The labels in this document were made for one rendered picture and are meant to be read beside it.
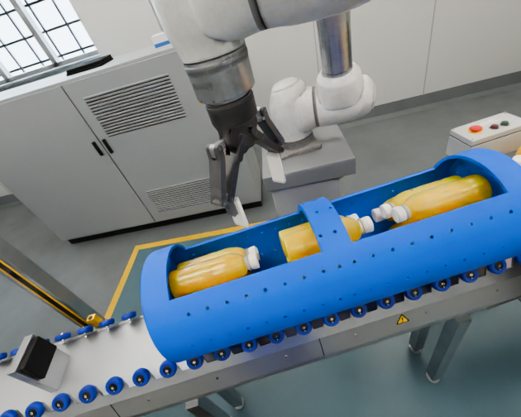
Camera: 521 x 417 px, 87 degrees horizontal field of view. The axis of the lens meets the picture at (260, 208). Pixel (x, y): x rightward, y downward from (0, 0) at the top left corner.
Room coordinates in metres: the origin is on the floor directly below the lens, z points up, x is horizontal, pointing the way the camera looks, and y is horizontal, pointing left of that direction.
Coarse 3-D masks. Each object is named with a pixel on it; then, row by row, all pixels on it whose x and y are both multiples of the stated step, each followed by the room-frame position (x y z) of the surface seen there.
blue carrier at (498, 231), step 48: (384, 192) 0.57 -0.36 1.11; (240, 240) 0.58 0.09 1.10; (336, 240) 0.37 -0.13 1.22; (384, 240) 0.35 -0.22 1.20; (432, 240) 0.33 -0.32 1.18; (480, 240) 0.31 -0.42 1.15; (144, 288) 0.41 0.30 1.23; (240, 288) 0.35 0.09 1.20; (288, 288) 0.33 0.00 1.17; (336, 288) 0.31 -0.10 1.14; (384, 288) 0.30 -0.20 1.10; (192, 336) 0.32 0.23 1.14; (240, 336) 0.31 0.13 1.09
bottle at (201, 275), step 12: (204, 264) 0.44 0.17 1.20; (216, 264) 0.43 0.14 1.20; (228, 264) 0.42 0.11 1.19; (240, 264) 0.42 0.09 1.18; (180, 276) 0.43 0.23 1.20; (192, 276) 0.42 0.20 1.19; (204, 276) 0.42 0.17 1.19; (216, 276) 0.41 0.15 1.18; (228, 276) 0.41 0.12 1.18; (240, 276) 0.41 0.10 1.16; (180, 288) 0.41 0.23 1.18; (192, 288) 0.41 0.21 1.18; (204, 288) 0.40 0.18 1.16
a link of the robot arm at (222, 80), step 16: (240, 48) 0.40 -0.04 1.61; (208, 64) 0.38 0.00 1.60; (224, 64) 0.38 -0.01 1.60; (240, 64) 0.39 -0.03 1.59; (192, 80) 0.41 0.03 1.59; (208, 80) 0.39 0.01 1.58; (224, 80) 0.38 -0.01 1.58; (240, 80) 0.39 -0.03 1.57; (208, 96) 0.39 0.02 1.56; (224, 96) 0.38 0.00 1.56; (240, 96) 0.40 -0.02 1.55
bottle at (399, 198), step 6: (438, 180) 0.50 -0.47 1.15; (444, 180) 0.49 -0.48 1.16; (450, 180) 0.49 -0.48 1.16; (420, 186) 0.50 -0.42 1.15; (426, 186) 0.49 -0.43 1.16; (432, 186) 0.49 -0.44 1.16; (402, 192) 0.51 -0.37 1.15; (408, 192) 0.50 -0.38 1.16; (414, 192) 0.49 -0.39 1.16; (396, 198) 0.50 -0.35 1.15; (402, 198) 0.49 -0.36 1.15; (408, 198) 0.48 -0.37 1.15; (390, 204) 0.49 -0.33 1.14; (396, 204) 0.48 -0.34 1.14
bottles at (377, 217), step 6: (390, 198) 0.56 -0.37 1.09; (372, 210) 0.54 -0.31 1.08; (378, 210) 0.53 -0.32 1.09; (372, 216) 0.54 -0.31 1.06; (378, 216) 0.52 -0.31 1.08; (402, 222) 0.50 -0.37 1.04; (408, 222) 0.45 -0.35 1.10; (414, 222) 0.44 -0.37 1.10; (390, 228) 0.50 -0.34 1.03; (258, 252) 0.55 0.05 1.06; (288, 258) 0.46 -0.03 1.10
